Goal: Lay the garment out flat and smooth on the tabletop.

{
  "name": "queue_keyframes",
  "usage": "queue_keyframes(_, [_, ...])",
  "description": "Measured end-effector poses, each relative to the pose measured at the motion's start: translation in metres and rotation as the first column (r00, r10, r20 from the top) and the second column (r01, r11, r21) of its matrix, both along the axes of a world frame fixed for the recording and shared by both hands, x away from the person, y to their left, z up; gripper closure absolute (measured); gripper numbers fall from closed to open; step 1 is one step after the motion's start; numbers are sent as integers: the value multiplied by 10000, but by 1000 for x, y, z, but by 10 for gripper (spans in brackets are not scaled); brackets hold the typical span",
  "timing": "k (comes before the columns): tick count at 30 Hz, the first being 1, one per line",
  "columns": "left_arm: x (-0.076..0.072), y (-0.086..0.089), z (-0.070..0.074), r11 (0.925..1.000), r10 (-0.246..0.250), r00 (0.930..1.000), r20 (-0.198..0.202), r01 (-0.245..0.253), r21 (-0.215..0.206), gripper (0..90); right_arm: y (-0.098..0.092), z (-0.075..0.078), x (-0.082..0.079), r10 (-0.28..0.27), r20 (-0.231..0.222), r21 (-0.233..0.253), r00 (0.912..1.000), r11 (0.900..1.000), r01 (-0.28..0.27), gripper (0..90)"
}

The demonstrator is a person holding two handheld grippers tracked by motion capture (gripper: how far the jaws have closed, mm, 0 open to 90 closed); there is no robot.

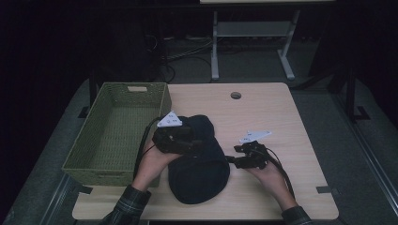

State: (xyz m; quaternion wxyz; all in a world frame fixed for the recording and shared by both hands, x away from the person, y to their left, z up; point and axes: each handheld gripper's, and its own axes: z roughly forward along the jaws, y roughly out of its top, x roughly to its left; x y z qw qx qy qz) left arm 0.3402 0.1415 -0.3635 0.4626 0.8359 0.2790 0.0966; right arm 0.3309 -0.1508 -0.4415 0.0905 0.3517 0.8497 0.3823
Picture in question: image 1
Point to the dark knit hat fishbone print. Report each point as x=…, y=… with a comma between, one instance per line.
x=197, y=178

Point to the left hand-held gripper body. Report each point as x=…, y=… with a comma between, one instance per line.
x=172, y=137

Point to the green woven basket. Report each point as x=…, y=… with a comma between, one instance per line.
x=119, y=134

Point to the person's right hand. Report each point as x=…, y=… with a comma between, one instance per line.
x=269, y=178

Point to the white metal-framed table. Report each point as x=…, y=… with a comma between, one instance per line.
x=250, y=28

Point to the metal floor rail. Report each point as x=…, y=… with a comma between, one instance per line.
x=369, y=146
x=58, y=197

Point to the black metal stand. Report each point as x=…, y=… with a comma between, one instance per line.
x=352, y=93

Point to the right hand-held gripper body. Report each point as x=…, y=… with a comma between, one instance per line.
x=258, y=156

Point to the person's left hand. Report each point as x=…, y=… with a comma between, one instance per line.
x=150, y=168

